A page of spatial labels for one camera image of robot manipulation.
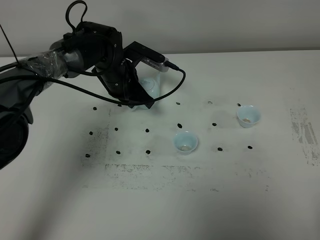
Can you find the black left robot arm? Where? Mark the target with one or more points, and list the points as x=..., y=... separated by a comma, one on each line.
x=92, y=50

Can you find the light blue porcelain teapot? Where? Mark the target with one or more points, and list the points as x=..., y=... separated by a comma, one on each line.
x=151, y=85

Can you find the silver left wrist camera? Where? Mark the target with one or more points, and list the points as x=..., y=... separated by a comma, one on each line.
x=159, y=66

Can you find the far light blue teacup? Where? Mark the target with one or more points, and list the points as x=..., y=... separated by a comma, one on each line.
x=248, y=115

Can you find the light blue teacup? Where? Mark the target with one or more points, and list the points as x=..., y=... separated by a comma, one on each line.
x=185, y=142
x=248, y=115

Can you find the near light blue teacup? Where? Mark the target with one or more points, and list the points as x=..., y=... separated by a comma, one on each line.
x=185, y=142

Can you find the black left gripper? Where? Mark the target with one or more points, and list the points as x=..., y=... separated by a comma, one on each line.
x=122, y=82

